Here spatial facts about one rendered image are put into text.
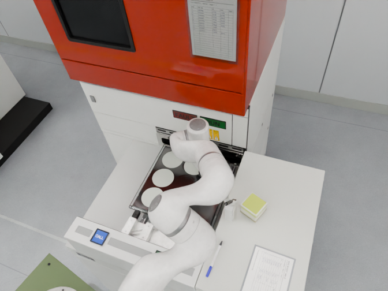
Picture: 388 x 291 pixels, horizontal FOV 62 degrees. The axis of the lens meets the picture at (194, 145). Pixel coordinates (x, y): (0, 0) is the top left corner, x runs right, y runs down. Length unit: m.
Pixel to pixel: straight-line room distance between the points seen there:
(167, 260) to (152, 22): 0.73
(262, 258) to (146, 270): 0.49
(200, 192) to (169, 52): 0.53
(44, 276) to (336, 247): 1.77
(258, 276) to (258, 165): 0.47
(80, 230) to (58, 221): 1.26
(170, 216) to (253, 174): 0.64
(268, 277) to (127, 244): 0.53
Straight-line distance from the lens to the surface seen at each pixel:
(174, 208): 0.85
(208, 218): 1.37
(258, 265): 1.23
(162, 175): 1.51
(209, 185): 0.89
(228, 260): 1.24
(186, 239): 0.89
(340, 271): 2.35
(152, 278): 0.89
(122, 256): 1.30
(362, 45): 2.83
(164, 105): 1.45
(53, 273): 1.28
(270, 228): 1.29
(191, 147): 1.12
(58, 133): 3.22
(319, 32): 2.79
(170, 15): 1.09
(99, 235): 1.36
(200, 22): 1.06
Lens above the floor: 2.13
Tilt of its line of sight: 51 degrees down
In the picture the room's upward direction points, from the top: 7 degrees counter-clockwise
